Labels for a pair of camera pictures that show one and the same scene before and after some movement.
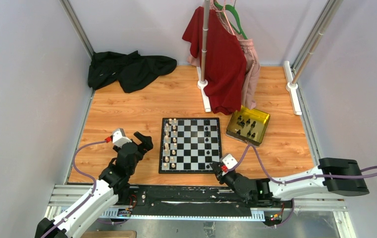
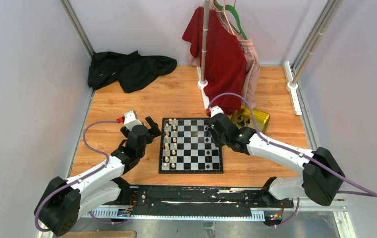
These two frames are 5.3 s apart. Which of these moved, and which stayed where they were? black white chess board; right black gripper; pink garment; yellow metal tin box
Moved: right black gripper
Stayed: pink garment; yellow metal tin box; black white chess board
